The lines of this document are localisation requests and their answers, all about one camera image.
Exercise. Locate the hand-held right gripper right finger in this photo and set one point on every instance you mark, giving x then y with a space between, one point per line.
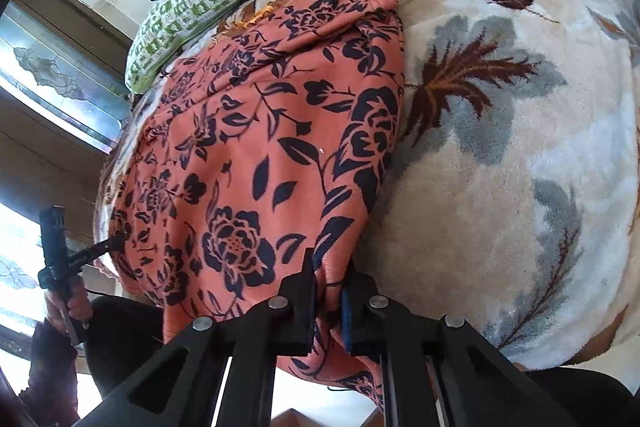
350 314

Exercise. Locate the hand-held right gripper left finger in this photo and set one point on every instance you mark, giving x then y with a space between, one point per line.
311 294

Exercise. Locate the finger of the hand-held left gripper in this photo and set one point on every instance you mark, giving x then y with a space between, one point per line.
107 246

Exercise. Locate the orange floral garment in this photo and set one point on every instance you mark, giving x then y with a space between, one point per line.
260 132

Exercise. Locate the person's left hand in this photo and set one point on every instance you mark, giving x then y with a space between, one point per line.
77 303

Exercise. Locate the person's leg in dark pants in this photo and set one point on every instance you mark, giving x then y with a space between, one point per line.
125 342

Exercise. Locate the etched glass window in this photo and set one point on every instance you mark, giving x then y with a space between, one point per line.
50 67

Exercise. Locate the leaf print fleece blanket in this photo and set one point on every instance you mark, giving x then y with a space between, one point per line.
500 157

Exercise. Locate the green checked pillow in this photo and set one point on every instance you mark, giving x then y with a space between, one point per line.
185 12

